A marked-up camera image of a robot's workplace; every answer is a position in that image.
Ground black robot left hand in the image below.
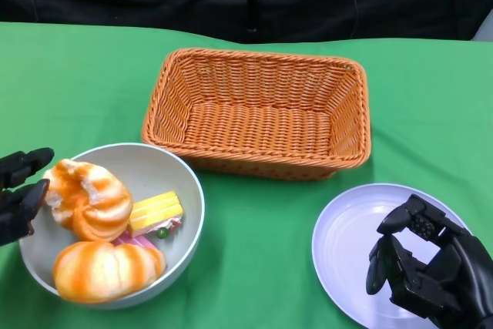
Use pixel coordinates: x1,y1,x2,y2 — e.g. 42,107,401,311
0,147,55,247

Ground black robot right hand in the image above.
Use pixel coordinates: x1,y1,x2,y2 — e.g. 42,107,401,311
365,193,493,329

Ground orange bread with torn top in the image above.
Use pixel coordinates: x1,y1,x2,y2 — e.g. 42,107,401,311
42,158,134,242

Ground pale grey bowl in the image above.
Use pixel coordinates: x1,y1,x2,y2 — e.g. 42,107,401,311
18,143,205,310

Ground round orange striped bread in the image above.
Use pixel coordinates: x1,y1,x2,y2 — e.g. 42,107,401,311
52,240,168,304

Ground lavender plate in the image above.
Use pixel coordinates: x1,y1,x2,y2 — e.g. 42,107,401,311
310,182,475,329

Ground magenta pink striped cake slice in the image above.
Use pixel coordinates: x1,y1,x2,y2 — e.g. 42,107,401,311
110,228,158,249

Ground yellow cake slice with cream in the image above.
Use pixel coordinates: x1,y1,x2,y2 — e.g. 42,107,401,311
128,190,184,240

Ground orange wicker basket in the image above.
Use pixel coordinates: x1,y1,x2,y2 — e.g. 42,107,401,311
140,48,371,182

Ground green tablecloth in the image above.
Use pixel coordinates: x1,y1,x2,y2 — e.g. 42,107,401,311
0,22,493,329

